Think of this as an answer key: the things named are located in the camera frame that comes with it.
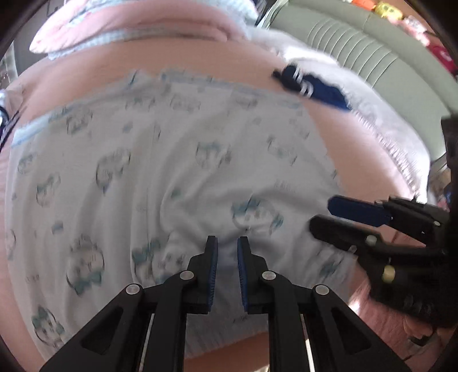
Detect light blue cartoon print pants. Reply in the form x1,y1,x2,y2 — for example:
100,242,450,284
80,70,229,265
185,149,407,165
5,72,355,358

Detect navy blue striped socks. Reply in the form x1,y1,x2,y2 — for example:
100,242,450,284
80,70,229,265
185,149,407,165
272,64,352,111

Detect green padded headboard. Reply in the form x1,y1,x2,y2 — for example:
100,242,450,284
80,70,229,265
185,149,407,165
261,0,457,161

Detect yellow plush toy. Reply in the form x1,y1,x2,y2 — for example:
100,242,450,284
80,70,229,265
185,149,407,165
373,1,404,20

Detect orange plush toy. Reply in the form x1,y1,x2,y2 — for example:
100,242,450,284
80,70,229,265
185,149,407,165
352,0,376,11

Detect navy white striped garment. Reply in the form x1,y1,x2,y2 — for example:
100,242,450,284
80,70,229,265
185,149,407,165
0,89,23,150

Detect pink folded quilt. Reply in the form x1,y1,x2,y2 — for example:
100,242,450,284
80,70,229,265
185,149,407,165
29,1,258,59

